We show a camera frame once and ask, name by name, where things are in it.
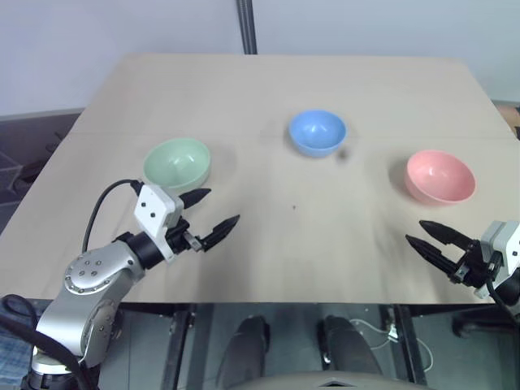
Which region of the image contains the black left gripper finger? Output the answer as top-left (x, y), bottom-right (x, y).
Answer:
top-left (179, 188), bottom-right (213, 211)
top-left (197, 214), bottom-right (241, 254)

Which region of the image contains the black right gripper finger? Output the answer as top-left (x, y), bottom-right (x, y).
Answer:
top-left (419, 219), bottom-right (477, 254)
top-left (405, 234), bottom-right (460, 278)

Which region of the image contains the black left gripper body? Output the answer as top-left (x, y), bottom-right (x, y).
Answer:
top-left (164, 218), bottom-right (203, 255)

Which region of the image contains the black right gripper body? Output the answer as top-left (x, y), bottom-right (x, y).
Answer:
top-left (447, 240), bottom-right (497, 289)

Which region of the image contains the green bowl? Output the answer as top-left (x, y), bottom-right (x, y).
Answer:
top-left (142, 137), bottom-right (212, 194)

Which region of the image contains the pink-red bowl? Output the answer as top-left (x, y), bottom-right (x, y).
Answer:
top-left (404, 149), bottom-right (477, 206)

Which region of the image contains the dark rounded right robot leg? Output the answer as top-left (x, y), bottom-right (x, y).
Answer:
top-left (317, 314), bottom-right (385, 383)

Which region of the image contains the blue bowl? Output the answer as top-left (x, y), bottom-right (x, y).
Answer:
top-left (288, 109), bottom-right (348, 158)

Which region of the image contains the dark robot torso top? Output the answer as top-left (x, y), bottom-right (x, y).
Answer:
top-left (231, 368), bottom-right (427, 390)

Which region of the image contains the grey metal pole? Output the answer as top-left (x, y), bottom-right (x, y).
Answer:
top-left (236, 0), bottom-right (258, 56)

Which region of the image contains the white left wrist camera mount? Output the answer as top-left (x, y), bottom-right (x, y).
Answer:
top-left (134, 184), bottom-right (184, 265)

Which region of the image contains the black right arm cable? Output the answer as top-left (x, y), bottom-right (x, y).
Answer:
top-left (486, 259), bottom-right (520, 322)

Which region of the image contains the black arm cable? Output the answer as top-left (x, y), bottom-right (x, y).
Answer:
top-left (486, 259), bottom-right (520, 322)
top-left (81, 180), bottom-right (144, 254)

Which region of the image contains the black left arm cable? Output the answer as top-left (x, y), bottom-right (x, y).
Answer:
top-left (81, 180), bottom-right (144, 254)

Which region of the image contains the white cable on floor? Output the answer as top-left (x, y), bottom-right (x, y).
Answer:
top-left (349, 318), bottom-right (432, 373)

